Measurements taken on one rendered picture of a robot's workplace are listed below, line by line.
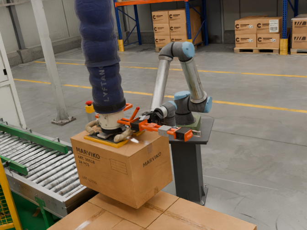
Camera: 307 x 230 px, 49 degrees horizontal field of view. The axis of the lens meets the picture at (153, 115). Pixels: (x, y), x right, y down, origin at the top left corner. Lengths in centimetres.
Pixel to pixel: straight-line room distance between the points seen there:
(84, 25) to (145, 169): 100
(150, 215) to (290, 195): 161
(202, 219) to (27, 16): 1141
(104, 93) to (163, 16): 855
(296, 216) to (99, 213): 174
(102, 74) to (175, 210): 108
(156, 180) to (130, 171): 29
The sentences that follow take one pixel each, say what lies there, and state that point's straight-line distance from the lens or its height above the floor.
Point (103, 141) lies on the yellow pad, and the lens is 234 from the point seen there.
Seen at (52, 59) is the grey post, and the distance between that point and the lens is 581.
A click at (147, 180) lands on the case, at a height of 82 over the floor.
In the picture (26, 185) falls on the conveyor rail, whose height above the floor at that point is 56.
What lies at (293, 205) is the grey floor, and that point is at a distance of 347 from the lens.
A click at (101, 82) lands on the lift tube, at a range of 221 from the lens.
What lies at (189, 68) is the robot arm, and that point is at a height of 140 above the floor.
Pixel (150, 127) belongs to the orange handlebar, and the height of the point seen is 121.
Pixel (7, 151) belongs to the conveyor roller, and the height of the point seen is 53.
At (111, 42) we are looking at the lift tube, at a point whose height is 174.
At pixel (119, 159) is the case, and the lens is 221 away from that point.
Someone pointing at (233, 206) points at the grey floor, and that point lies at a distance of 340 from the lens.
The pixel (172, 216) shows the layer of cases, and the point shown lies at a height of 54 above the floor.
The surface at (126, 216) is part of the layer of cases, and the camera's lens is 251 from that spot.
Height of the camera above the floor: 205
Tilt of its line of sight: 21 degrees down
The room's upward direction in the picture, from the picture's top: 7 degrees counter-clockwise
